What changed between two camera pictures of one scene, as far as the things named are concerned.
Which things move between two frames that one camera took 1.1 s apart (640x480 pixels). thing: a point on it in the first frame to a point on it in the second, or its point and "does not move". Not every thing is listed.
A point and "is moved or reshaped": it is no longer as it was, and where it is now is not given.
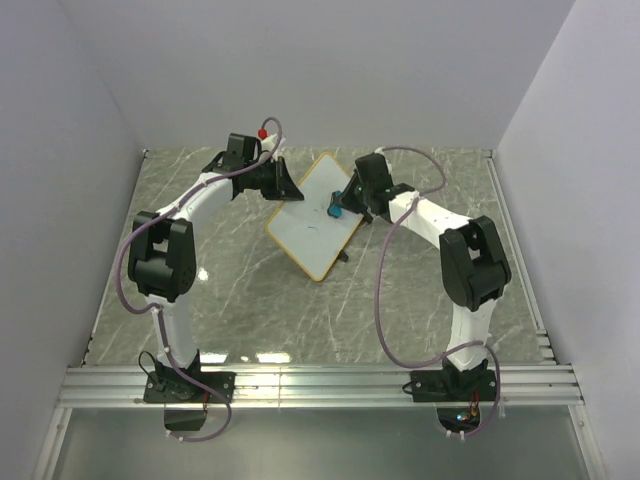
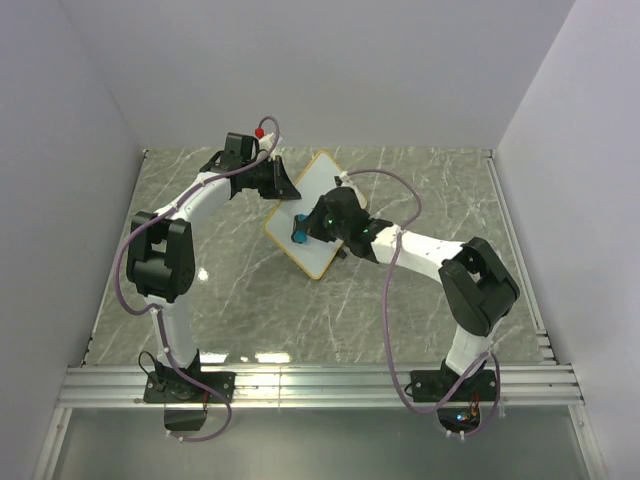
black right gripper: (342, 199) to (313, 224)
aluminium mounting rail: (456, 385) does not move
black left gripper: (284, 188) does not move
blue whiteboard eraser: (336, 210) is moved or reshaped
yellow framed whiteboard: (304, 229) does not move
